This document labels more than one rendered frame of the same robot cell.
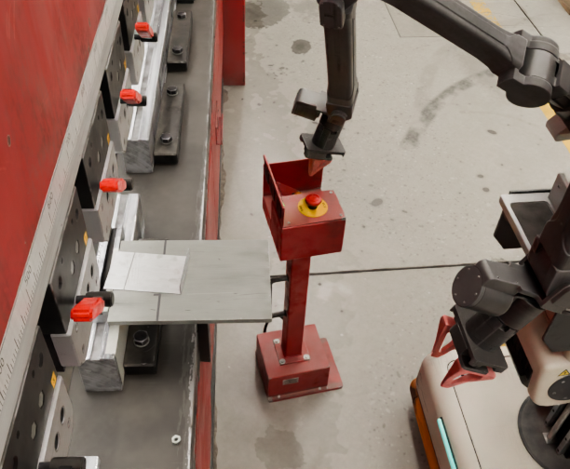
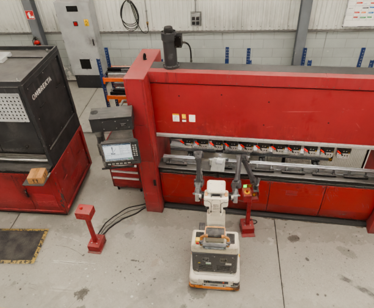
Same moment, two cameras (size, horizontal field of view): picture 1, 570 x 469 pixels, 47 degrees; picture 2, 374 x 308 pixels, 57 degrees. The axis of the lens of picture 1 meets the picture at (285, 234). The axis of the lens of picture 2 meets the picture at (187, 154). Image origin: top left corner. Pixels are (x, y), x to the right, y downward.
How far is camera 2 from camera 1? 4.21 m
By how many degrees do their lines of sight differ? 73
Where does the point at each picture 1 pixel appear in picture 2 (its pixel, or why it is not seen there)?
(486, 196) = (313, 293)
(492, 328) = not seen: hidden behind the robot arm
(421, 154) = (335, 279)
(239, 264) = (219, 168)
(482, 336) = not seen: hidden behind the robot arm
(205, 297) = (214, 165)
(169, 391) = (208, 168)
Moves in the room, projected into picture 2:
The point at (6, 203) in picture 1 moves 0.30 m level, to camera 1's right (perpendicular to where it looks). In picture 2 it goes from (194, 130) to (188, 144)
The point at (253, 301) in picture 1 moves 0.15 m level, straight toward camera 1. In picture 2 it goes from (213, 169) to (202, 168)
